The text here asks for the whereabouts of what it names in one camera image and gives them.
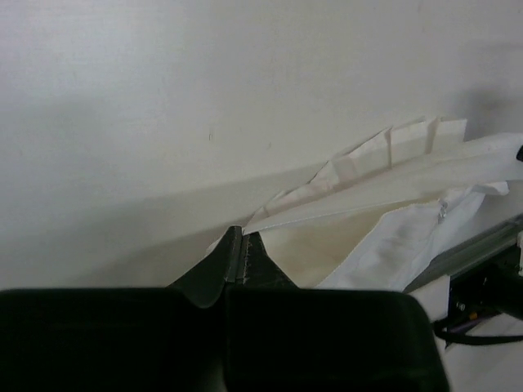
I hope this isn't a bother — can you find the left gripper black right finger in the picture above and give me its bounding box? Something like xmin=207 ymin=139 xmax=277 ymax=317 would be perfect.
xmin=224 ymin=231 xmax=297 ymax=289

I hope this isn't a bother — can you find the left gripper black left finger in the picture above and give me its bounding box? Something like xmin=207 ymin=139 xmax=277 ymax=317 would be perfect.
xmin=168 ymin=226 xmax=242 ymax=309

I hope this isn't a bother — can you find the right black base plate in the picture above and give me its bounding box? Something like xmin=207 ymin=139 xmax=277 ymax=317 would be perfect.
xmin=448 ymin=263 xmax=522 ymax=321

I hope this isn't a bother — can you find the aluminium front rail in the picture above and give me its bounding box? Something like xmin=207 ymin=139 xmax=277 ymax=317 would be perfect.
xmin=404 ymin=214 xmax=522 ymax=293

